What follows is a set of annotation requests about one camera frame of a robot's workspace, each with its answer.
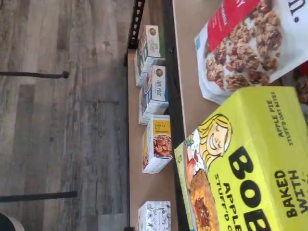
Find black metal shelving rack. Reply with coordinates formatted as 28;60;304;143
123;0;308;231

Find white floral print box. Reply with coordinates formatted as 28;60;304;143
137;201;172;231

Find yellow oat bites box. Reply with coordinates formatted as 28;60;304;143
173;86;308;231

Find blue oatmeal box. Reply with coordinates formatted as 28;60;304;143
141;64;169;109
138;101;169;126

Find red label granola pouch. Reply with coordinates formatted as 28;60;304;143
193;0;308;106
292;66;308;104

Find black metal stand leg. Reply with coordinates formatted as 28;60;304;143
0;70;70;79
0;191;78;203

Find yellow banana nut granola box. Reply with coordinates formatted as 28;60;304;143
141;114;174;174

